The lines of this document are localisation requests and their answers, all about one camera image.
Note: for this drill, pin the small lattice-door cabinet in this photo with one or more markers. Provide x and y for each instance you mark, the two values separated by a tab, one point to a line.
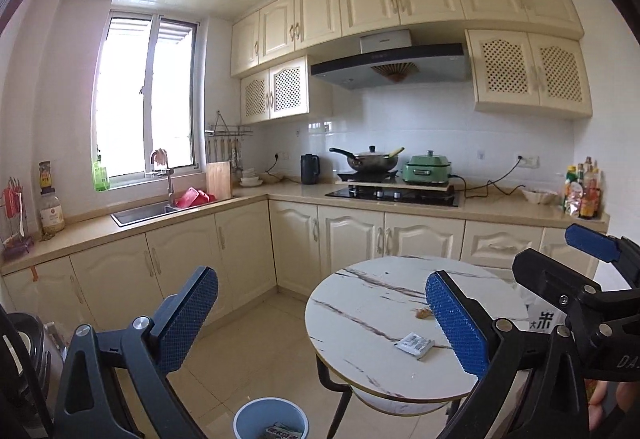
287	89

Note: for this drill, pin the blue trash bin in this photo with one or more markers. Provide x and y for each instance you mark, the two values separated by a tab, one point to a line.
245	419

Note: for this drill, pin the round marble table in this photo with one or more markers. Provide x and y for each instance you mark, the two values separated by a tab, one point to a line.
360	319

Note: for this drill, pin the large lattice-door cabinet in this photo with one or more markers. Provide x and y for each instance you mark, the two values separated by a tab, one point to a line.
530	69

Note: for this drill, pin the wok with lid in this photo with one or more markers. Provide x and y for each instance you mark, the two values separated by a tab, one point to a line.
372	161

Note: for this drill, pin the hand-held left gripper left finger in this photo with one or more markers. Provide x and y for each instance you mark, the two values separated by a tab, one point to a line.
192	314

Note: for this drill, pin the stack of white bowls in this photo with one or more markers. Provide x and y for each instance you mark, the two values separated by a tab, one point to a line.
250	180

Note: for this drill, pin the large clear jar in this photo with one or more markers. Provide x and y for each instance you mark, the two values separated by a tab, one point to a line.
51	216

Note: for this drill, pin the wooden cutting board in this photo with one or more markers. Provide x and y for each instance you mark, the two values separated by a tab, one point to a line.
220	181

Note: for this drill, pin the small brown crumb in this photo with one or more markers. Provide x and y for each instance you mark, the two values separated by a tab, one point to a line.
424	314

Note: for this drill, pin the grey printed wrapper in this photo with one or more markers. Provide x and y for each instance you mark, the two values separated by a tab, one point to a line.
282	431

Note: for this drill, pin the green dish soap bottle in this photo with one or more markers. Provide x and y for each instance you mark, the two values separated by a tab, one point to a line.
101	176

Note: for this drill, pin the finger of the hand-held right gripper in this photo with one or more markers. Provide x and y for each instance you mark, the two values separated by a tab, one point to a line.
540	274
595	241

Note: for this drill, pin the pink scrubber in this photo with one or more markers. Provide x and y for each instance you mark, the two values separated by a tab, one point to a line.
160	156

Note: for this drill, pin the black range hood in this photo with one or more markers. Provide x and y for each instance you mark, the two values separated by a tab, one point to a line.
390	59

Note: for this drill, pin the sliding window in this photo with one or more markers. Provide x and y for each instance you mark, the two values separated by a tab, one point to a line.
125	109

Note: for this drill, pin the wall utensil rack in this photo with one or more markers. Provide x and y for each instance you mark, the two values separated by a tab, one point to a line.
220	131

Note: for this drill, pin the white printed sachet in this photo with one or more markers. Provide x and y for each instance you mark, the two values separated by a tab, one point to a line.
415	345

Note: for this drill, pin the green electric cooker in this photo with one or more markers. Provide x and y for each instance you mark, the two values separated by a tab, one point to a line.
427	171

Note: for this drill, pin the person's right hand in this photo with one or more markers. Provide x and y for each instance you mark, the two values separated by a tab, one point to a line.
602	404

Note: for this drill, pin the group of condiment bottles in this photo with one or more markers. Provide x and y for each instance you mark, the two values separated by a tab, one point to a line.
582	194

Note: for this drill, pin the white bowl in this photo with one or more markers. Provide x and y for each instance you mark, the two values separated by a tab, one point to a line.
540	196

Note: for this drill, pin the red plastic basket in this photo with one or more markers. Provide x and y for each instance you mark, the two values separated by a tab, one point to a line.
190	198

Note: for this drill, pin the yellow label sauce bottle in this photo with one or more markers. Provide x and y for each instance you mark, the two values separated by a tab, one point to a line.
45	179

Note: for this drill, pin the black glass cooktop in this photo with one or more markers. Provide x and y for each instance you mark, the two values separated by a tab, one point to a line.
400	196

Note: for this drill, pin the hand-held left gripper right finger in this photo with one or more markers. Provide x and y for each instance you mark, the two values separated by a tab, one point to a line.
457	324

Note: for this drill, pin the white rice bag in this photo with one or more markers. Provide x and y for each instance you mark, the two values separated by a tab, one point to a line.
542	319

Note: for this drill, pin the orange tape strip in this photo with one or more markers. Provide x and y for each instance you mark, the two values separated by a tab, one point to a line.
34	273

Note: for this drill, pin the stainless steel sink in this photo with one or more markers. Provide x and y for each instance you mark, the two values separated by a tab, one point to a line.
145	214

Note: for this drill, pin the black electric kettle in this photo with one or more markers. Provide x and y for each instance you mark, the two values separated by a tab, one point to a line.
310	169

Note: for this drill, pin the metal faucet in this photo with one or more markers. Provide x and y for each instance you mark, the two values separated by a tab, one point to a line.
170	189

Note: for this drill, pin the purple dish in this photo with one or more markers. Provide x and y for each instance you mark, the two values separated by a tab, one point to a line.
20	245

